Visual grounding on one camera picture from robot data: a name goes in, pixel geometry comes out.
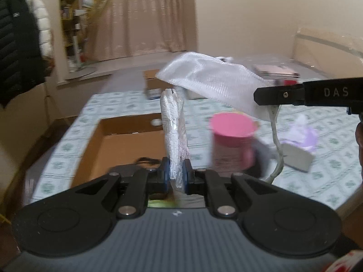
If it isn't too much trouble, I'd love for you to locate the pink lidded cup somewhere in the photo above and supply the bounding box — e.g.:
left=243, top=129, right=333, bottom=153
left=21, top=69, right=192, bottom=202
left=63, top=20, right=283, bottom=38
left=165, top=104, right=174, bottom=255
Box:
left=209, top=112, right=257, bottom=173

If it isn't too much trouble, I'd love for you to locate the plastic-wrapped beige headboard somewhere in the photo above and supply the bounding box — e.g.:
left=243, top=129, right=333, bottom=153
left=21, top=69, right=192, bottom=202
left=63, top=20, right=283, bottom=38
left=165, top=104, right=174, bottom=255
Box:
left=291, top=28, right=363, bottom=75

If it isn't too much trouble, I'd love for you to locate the cardboard tray box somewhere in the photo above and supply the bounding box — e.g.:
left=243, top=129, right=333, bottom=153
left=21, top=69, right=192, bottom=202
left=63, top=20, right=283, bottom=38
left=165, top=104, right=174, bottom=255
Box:
left=72, top=113, right=205, bottom=189

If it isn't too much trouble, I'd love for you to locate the dark grey cap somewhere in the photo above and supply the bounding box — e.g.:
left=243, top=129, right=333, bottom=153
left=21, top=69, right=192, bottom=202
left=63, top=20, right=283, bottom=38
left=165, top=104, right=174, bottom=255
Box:
left=116, top=156, right=166, bottom=200

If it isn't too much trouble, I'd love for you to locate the lavender cloth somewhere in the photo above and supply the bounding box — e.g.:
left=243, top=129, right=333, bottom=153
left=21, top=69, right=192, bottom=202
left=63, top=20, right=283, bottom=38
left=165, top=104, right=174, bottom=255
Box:
left=279, top=113, right=319, bottom=153

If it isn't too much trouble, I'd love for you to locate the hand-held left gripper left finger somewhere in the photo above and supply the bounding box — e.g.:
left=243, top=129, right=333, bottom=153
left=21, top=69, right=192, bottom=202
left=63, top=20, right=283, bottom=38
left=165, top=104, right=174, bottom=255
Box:
left=69, top=157, right=171, bottom=219

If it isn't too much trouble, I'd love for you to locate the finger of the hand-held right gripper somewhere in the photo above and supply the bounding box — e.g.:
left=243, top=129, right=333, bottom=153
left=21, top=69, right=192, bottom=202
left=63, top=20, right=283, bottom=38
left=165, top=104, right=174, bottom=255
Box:
left=253, top=83, right=305, bottom=106

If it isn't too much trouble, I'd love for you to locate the grey cloth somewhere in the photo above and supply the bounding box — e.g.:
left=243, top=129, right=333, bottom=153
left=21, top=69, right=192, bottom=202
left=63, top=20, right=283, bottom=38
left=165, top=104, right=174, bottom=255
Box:
left=254, top=139, right=280, bottom=165

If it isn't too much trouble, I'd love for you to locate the white down jacket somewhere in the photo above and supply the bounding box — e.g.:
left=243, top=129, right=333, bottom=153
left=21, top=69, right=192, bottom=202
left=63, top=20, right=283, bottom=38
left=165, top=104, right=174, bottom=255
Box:
left=27, top=0, right=54, bottom=60

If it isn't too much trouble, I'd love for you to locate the white rectangular pack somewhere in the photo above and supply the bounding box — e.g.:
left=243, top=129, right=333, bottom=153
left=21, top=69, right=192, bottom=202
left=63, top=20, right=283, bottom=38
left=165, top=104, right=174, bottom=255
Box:
left=281, top=143, right=314, bottom=173

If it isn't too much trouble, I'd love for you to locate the stack of books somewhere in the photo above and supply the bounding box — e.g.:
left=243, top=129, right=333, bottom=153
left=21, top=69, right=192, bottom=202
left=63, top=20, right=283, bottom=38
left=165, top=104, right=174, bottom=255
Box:
left=252, top=64, right=301, bottom=80

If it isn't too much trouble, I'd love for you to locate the black down jacket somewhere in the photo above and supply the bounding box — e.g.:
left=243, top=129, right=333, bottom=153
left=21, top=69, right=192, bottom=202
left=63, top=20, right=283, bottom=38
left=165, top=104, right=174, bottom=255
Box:
left=0, top=0, right=46, bottom=109

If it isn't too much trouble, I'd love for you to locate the light green cloth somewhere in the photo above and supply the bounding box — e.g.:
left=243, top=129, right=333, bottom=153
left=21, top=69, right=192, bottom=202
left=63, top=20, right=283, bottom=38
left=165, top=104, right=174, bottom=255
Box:
left=147, top=200, right=182, bottom=208

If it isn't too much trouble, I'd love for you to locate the grey bed sheet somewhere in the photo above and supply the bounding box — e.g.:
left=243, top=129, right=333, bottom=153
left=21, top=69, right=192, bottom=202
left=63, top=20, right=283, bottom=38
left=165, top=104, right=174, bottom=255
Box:
left=105, top=54, right=326, bottom=94

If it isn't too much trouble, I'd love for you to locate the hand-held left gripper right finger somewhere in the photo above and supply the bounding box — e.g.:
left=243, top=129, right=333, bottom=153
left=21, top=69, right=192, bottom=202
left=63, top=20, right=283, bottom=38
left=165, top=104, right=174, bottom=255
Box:
left=183, top=159, right=287, bottom=219

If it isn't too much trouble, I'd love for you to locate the small cardboard box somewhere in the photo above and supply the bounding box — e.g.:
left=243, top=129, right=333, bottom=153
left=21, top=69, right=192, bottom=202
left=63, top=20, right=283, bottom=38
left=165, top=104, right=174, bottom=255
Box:
left=143, top=69, right=176, bottom=100

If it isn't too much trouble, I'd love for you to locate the beige curtain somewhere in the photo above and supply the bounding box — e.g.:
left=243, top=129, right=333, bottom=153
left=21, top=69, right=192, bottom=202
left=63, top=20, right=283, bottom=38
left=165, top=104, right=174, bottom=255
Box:
left=85, top=0, right=196, bottom=63

